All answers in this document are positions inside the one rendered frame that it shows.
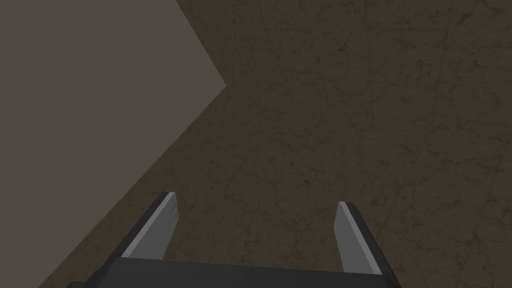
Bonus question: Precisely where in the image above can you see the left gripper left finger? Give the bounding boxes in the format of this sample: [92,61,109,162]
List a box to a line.
[113,191,179,261]

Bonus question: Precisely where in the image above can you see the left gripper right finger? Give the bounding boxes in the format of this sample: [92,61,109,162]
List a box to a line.
[333,201,395,276]

